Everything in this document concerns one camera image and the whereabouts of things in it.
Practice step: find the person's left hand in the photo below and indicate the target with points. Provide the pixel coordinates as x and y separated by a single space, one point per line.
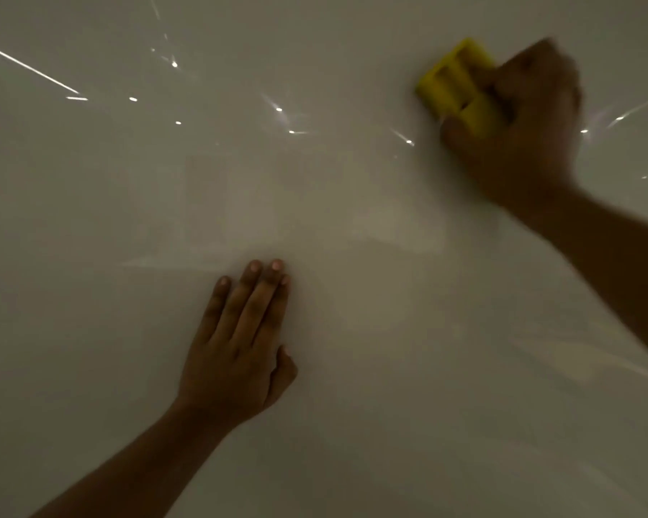
229 366

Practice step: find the person's left forearm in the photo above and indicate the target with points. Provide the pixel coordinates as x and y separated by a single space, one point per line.
135 469

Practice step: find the yellow cleaning sponge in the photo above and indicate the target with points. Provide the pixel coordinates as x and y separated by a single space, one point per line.
456 86

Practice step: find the person's left little finger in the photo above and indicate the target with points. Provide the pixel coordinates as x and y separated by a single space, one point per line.
213 304

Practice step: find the person's right hand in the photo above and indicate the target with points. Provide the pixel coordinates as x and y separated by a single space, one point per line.
524 150

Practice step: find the person's right forearm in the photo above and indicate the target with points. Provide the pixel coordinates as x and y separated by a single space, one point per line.
615 258

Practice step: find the person's right thumb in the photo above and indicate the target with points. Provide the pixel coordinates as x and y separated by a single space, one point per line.
461 137

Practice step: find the person's left thumb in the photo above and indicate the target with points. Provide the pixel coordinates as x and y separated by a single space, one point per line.
282 377

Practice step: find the person's left middle finger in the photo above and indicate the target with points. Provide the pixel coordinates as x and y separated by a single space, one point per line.
258 299

